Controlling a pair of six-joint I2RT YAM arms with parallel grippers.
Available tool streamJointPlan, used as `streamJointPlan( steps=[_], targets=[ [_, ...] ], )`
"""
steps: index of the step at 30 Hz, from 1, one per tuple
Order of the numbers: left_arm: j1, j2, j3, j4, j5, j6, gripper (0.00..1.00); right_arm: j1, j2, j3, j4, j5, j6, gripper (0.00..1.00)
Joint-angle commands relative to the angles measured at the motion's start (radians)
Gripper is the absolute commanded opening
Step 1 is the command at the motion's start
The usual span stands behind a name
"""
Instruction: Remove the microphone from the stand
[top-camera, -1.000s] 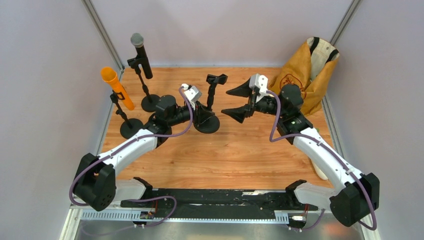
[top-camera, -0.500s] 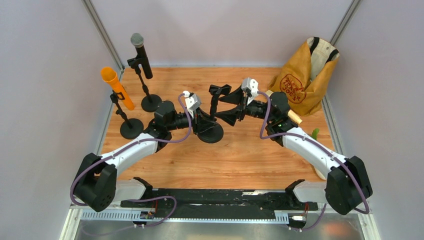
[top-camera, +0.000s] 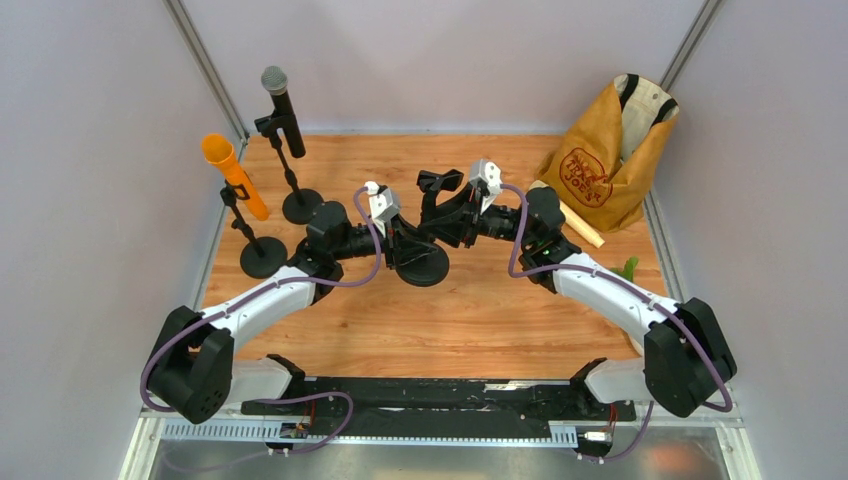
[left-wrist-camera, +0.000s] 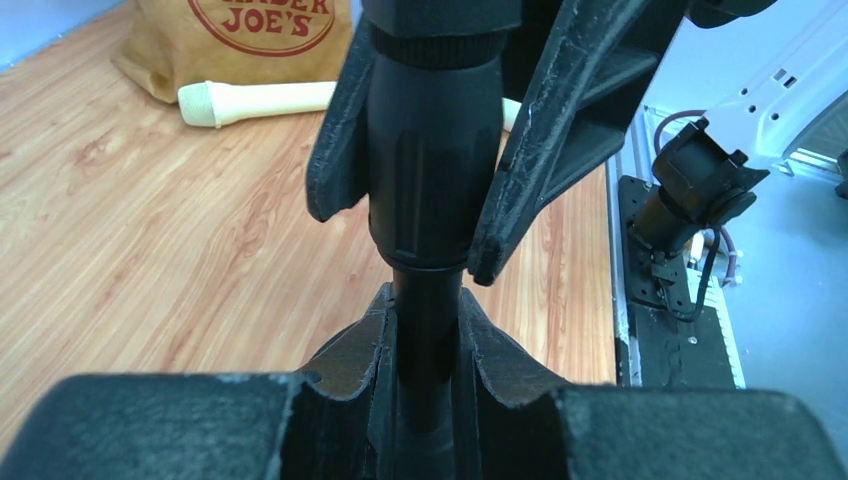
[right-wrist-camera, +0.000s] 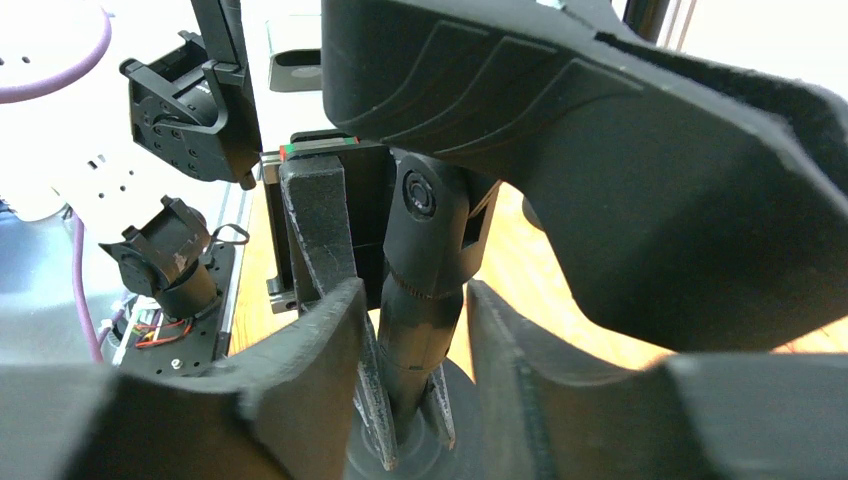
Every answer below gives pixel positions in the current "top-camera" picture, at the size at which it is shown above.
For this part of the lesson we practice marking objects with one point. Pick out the black microphone stand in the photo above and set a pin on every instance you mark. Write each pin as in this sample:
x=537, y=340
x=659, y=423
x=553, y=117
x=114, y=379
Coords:
x=299, y=205
x=261, y=257
x=434, y=268

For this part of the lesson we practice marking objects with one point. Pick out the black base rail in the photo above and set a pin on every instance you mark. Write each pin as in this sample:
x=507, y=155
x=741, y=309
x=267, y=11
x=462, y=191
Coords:
x=418, y=411

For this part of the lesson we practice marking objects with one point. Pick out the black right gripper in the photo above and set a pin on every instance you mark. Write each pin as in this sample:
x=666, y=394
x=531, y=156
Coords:
x=460, y=217

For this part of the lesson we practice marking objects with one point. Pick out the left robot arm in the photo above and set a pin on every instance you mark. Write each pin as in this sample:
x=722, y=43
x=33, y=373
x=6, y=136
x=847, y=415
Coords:
x=192, y=369

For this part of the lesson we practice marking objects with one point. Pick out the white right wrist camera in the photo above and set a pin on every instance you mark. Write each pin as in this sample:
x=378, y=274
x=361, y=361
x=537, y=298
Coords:
x=485, y=177

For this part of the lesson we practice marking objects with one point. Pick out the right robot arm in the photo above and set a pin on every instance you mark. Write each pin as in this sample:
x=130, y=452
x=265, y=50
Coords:
x=685, y=362

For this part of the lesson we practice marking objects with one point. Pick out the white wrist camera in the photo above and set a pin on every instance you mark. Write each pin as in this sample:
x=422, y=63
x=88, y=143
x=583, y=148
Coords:
x=384, y=205
x=485, y=177

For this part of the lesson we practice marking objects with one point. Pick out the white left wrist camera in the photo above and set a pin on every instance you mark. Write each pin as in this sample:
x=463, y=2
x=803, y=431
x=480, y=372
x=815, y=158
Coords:
x=384, y=205

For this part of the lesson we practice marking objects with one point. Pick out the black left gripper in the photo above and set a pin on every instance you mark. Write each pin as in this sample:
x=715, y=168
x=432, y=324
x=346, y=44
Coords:
x=394, y=246

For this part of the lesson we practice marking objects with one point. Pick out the cream microphone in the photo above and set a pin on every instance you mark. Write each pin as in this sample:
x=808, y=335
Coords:
x=579, y=225

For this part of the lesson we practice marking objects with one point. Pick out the orange microphone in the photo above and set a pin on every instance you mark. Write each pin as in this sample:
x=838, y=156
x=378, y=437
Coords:
x=220, y=153

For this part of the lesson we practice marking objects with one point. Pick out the brown paper bag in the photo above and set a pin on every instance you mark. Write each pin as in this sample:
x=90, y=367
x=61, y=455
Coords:
x=605, y=163

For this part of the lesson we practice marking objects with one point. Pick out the black grey-headed microphone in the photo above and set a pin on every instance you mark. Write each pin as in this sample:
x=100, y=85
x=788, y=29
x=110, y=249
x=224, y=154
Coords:
x=275, y=82

